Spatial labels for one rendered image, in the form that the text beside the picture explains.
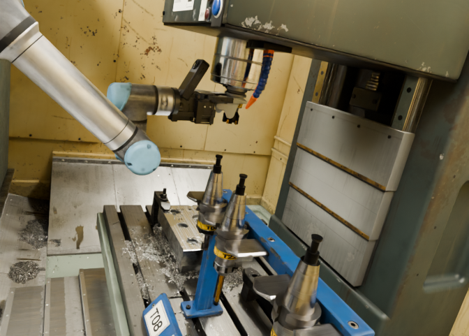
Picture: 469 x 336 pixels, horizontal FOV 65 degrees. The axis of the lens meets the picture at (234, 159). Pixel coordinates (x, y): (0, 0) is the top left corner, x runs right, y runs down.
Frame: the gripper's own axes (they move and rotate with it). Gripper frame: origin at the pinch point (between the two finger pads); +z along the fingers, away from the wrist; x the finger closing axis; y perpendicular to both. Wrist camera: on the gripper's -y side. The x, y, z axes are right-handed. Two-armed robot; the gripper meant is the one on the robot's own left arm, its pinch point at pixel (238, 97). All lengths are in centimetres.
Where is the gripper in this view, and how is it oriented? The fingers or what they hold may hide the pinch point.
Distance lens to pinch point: 105.8
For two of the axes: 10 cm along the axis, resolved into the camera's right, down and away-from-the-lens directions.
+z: 8.7, -0.3, 5.0
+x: 4.8, 3.2, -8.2
